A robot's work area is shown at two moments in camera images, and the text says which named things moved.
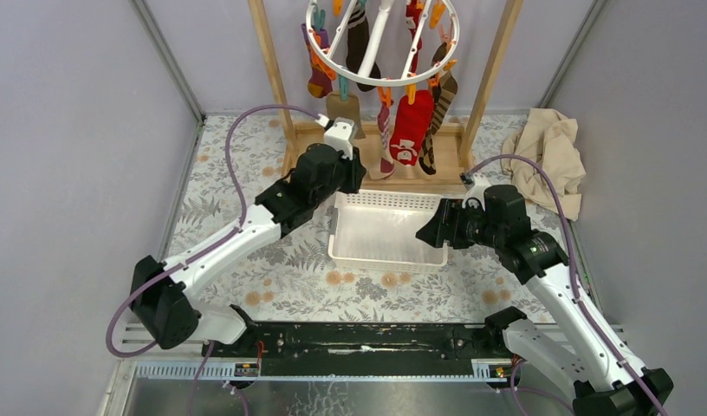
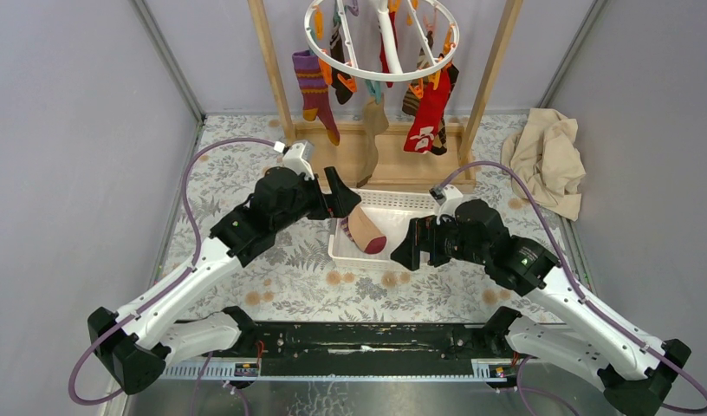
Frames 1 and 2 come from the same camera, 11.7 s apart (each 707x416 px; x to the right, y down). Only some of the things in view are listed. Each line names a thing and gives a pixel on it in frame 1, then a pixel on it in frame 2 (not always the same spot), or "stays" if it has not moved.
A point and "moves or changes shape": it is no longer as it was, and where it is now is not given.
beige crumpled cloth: [550, 139] stays
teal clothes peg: [344, 87] to [377, 91]
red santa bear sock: [411, 126] to [430, 116]
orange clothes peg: [385, 98] to [351, 83]
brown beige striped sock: [440, 53] to [423, 57]
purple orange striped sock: [321, 73] to [315, 93]
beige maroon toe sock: [387, 166] to [364, 233]
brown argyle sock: [447, 90] moves or changes shape
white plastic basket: [373, 230] stays
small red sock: [412, 13] to [389, 53]
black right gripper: [450, 212] to [407, 253]
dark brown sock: [358, 42] to [339, 52]
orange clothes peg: [411, 93] to [434, 78]
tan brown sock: [336, 107] to [377, 123]
